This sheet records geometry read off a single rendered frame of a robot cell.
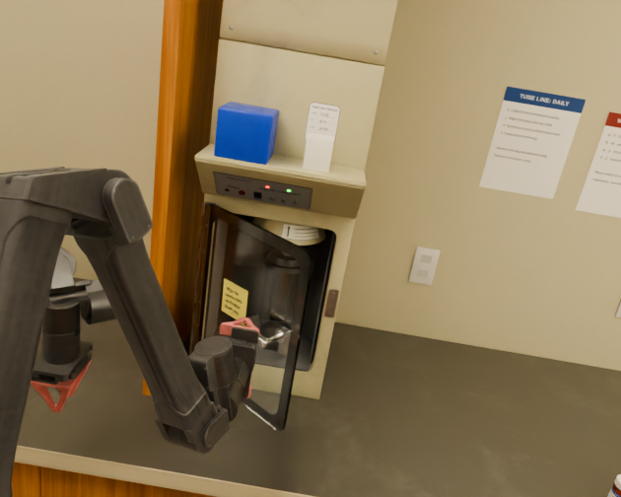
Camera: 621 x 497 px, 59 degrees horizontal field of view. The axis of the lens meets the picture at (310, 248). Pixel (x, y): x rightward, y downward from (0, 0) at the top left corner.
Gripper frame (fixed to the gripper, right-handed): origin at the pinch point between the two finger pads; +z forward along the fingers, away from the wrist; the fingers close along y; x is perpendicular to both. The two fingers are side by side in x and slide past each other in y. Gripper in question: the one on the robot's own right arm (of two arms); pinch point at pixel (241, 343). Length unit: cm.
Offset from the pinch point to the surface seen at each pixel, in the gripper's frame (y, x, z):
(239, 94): 42.0, 9.5, 21.7
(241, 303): 2.2, 2.4, 11.4
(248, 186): 25.7, 4.4, 14.9
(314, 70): 49, -5, 22
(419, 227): 8, -39, 65
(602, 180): 30, -85, 65
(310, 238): 13.5, -9.1, 25.7
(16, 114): 21, 79, 65
